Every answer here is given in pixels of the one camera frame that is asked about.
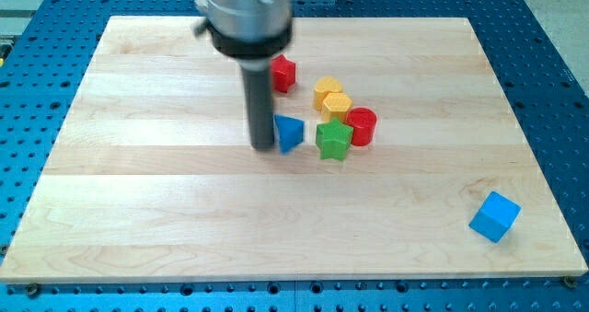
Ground red cylinder block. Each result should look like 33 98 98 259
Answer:
346 108 377 146

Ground yellow heart block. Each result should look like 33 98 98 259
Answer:
313 76 343 110

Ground blue cube block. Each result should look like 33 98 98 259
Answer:
468 191 521 243

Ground red star block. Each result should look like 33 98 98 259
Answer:
271 54 296 93

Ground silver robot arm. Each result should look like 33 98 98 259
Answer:
193 0 293 151

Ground yellow hexagon block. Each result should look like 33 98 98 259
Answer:
321 93 353 122

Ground green star block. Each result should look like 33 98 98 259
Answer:
316 118 353 161

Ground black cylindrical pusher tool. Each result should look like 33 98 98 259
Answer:
241 66 274 150

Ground blue triangle block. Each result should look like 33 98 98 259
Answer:
274 114 305 154

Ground wooden board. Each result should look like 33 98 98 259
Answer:
1 17 587 283

